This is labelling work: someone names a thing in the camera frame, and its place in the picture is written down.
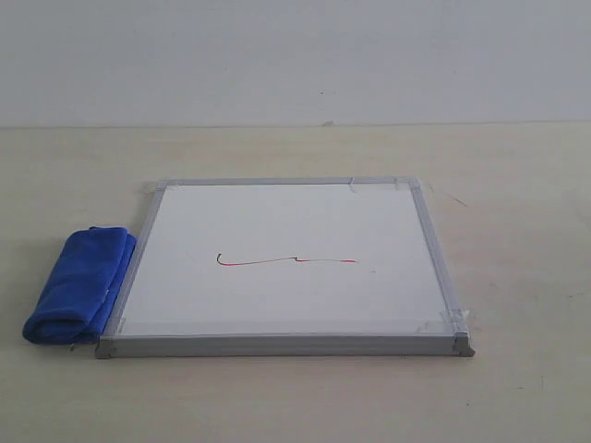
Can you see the blue microfibre cloth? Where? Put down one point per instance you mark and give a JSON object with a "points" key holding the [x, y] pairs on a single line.
{"points": [[81, 290]]}

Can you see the white board with aluminium frame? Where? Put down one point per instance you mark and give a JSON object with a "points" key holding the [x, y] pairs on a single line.
{"points": [[287, 267]]}

